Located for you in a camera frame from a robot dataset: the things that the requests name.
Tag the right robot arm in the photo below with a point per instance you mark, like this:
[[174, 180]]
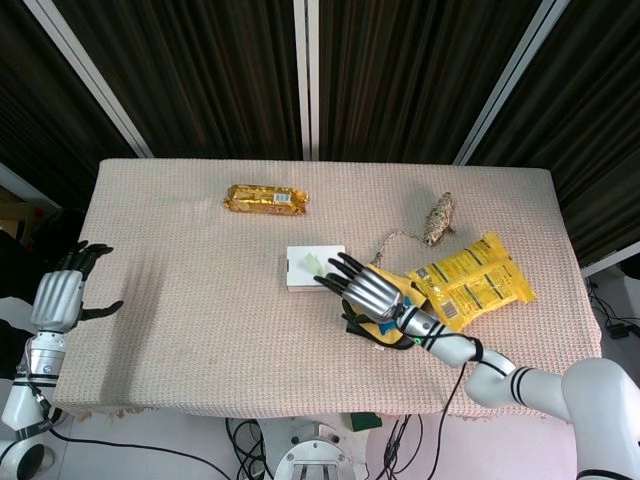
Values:
[[525, 385]]

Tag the white cardboard box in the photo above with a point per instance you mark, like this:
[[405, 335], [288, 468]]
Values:
[[300, 280]]

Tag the yellow snack bag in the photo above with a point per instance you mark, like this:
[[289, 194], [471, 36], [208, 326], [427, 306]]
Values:
[[490, 295], [465, 260]]

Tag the bundle of braided twine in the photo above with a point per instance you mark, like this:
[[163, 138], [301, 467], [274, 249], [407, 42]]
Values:
[[440, 215]]

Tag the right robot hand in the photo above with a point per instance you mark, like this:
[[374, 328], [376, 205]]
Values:
[[375, 295]]

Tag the white frame post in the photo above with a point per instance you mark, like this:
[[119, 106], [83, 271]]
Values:
[[306, 75], [95, 75], [510, 85]]

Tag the beige waffle tablecloth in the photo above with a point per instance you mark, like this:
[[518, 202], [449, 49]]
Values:
[[200, 325]]

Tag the dark pleated curtain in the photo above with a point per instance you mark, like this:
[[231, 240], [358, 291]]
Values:
[[210, 75]]

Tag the gold biscuit packet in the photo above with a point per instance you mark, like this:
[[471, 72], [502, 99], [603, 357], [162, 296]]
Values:
[[265, 200]]

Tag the yellow towel with black edge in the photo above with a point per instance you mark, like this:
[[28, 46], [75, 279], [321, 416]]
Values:
[[375, 337]]

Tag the dark green block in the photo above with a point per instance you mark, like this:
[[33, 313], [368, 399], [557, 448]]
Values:
[[365, 422]]

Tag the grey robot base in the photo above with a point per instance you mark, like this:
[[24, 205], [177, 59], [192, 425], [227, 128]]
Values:
[[315, 455]]

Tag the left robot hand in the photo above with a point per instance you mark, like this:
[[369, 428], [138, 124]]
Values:
[[57, 300]]

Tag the black power adapter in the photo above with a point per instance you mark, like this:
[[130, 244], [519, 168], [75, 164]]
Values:
[[619, 332]]

